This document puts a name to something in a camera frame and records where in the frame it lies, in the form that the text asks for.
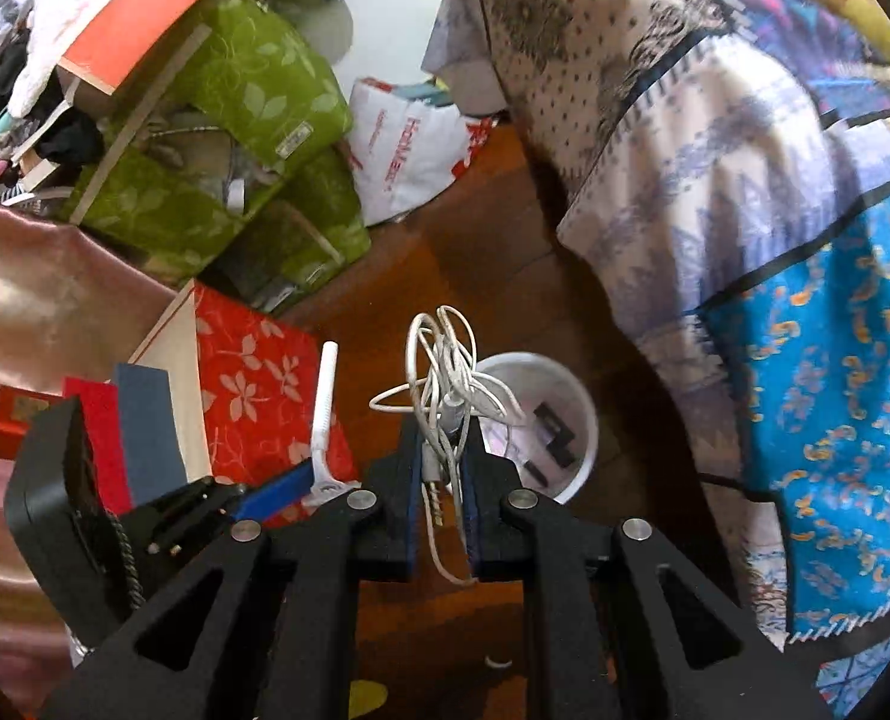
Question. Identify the white plastic bag red print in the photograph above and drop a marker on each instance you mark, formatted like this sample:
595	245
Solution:
407	157

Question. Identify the grey blue flat box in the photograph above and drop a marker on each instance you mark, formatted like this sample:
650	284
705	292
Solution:
152	427

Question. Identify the red flat box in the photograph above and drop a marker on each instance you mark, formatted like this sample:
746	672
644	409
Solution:
103	427

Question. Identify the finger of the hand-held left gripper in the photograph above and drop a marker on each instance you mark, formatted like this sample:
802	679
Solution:
280	493

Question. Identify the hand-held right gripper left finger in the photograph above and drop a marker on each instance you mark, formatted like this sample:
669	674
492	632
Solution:
412	499

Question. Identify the blue patchwork bed sheet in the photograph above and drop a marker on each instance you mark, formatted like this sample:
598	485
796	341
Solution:
752	240

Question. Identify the white plastic waste bin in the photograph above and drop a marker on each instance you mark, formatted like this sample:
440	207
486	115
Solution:
565	390

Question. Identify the small red box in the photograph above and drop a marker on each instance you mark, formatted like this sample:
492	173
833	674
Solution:
17	416

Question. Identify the white disposable razor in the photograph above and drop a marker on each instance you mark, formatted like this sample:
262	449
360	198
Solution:
325	420

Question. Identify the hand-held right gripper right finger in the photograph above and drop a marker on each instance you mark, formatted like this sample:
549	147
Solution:
475	514

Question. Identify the orange cardboard box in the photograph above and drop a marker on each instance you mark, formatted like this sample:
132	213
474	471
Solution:
159	7

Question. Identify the white cloth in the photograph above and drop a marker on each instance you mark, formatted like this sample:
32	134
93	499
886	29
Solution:
54	30

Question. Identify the red floral box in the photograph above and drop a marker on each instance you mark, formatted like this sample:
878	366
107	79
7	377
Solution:
257	390

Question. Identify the pink satin cloth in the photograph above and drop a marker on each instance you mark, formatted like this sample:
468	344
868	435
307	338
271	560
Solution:
39	300

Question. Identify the large green floral storage bag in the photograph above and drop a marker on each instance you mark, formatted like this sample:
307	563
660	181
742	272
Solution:
265	75

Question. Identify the small green floral storage bag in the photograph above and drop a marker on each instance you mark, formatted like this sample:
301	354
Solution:
317	232

